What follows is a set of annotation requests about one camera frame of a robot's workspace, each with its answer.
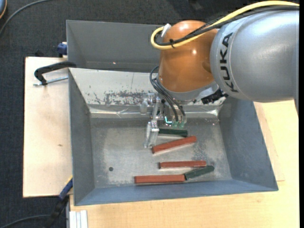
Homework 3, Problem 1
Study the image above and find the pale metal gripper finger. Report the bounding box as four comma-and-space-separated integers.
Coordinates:
143, 122, 153, 148
150, 120, 160, 149

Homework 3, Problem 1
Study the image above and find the dark green flat block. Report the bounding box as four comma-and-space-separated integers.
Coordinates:
184, 165, 215, 181
158, 127, 189, 138

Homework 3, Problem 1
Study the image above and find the red-brown flat block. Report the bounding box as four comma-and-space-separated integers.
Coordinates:
158, 160, 207, 170
151, 135, 198, 155
134, 174, 186, 185

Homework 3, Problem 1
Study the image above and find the grey metal bin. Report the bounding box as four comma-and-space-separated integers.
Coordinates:
66, 19, 279, 207

